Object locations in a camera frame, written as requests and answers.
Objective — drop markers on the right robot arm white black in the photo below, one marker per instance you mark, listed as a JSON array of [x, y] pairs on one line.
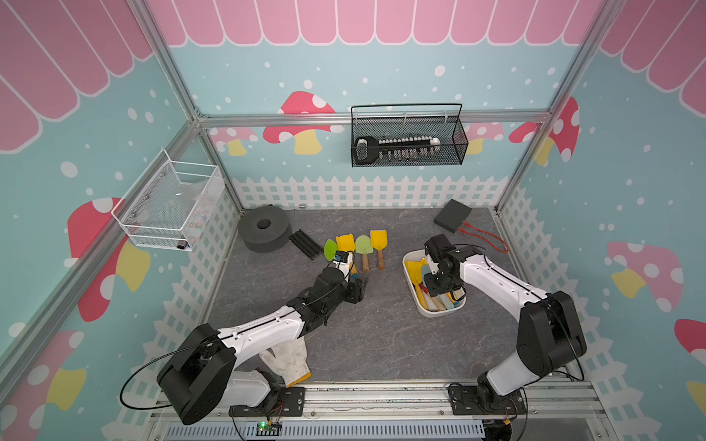
[[549, 333]]

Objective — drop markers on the white work glove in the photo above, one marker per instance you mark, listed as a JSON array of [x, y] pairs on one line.
[[288, 360]]

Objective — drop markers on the white plastic storage box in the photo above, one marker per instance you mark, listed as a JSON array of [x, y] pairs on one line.
[[426, 290]]

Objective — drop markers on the yellow shovel wooden handle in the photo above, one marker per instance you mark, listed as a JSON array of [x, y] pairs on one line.
[[379, 241]]

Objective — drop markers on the black flat box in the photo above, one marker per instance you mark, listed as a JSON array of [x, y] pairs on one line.
[[452, 216]]

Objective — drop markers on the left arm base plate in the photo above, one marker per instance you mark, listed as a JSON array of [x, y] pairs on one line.
[[277, 403]]

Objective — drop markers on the black socket holder tool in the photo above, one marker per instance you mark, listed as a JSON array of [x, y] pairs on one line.
[[368, 150]]

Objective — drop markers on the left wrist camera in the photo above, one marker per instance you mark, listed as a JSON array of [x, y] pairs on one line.
[[344, 262]]

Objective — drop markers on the pale green trowel wooden handle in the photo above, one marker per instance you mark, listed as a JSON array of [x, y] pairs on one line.
[[364, 249]]

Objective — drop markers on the black wire mesh basket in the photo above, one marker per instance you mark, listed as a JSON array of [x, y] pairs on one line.
[[441, 120]]

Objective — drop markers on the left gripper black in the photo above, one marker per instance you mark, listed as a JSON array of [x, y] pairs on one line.
[[357, 290]]

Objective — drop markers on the white wire mesh basket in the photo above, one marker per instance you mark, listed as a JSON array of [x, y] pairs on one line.
[[171, 204]]

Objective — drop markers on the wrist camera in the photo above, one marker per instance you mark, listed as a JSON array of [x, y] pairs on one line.
[[437, 248], [344, 262]]

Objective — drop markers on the grey slotted cable duct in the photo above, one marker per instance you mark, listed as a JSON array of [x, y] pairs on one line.
[[468, 429]]

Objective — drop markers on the bright green trowel wooden handle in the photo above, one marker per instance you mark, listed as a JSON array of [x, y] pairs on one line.
[[330, 249]]

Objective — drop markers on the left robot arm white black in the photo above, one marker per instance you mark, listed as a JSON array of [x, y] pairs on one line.
[[202, 374]]

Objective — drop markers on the black aluminium extrusion bar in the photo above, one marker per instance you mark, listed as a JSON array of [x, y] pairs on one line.
[[306, 244]]

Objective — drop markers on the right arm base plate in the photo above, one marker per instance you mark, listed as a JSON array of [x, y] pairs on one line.
[[481, 400]]

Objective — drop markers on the small green circuit board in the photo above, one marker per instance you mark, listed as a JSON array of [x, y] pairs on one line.
[[265, 429]]

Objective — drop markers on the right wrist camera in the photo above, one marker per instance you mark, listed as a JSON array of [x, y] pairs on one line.
[[437, 248]]

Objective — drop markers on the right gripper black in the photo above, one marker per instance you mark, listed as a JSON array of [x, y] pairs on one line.
[[431, 288]]

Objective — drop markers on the yellow tool in box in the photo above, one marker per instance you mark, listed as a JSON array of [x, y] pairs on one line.
[[414, 272]]

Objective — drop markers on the dark grey foam roll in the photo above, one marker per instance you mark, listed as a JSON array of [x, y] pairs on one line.
[[265, 229]]

